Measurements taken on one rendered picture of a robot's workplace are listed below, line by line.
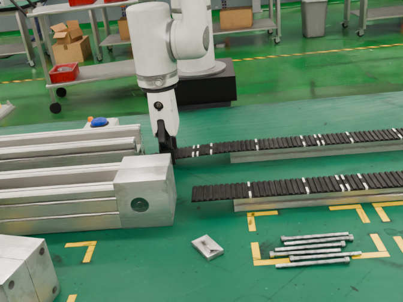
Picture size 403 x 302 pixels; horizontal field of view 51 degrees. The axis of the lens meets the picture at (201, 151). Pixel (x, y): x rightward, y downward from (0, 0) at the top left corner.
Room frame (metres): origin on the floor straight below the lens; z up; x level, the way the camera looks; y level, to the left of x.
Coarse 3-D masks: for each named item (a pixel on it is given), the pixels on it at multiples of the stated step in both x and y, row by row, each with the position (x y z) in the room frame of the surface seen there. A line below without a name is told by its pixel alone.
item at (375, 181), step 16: (320, 176) 0.68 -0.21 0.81; (336, 176) 0.67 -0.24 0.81; (352, 176) 0.66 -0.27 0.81; (368, 176) 0.66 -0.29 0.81; (384, 176) 0.65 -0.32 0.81; (400, 176) 0.65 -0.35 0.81; (192, 192) 0.67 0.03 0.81; (208, 192) 0.67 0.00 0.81; (224, 192) 0.66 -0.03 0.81; (240, 192) 0.66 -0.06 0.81; (256, 192) 0.65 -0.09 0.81; (272, 192) 0.64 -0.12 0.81; (288, 192) 0.64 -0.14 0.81; (304, 192) 0.63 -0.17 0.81; (320, 192) 0.63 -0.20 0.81
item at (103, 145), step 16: (96, 128) 0.92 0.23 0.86; (112, 128) 0.91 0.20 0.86; (128, 128) 0.90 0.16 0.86; (0, 144) 0.92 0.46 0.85; (16, 144) 0.91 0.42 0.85; (32, 144) 0.91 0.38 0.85; (48, 144) 0.85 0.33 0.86; (64, 144) 0.84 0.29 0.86; (80, 144) 0.83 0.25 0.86; (96, 144) 0.83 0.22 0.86; (112, 144) 0.82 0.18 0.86; (128, 144) 0.82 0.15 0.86; (0, 160) 0.85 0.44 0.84; (16, 160) 0.84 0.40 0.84; (32, 160) 0.84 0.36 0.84; (48, 160) 0.83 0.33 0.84; (64, 160) 0.83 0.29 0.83; (80, 160) 0.83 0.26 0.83; (96, 160) 0.83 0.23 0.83; (112, 160) 0.82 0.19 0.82
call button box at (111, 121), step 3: (108, 120) 1.03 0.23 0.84; (111, 120) 1.03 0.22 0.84; (114, 120) 1.02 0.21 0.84; (117, 120) 1.03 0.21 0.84; (87, 123) 1.02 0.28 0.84; (90, 123) 1.02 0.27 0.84; (108, 123) 1.00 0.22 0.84; (111, 123) 1.00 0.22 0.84; (114, 123) 1.00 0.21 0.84; (117, 123) 1.02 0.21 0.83; (87, 126) 1.00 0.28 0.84; (90, 126) 1.00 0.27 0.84; (93, 126) 0.99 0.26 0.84; (96, 126) 0.99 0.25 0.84; (99, 126) 0.98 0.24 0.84; (102, 126) 0.99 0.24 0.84; (105, 126) 0.99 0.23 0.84
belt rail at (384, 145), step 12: (336, 144) 0.82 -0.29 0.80; (348, 144) 0.81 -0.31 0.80; (360, 144) 0.81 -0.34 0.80; (372, 144) 0.81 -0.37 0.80; (384, 144) 0.81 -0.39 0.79; (396, 144) 0.81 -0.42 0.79; (240, 156) 0.84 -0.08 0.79; (252, 156) 0.83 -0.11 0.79; (264, 156) 0.83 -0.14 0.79; (276, 156) 0.83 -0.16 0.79; (288, 156) 0.82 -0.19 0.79; (300, 156) 0.82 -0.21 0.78; (312, 156) 0.82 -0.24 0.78
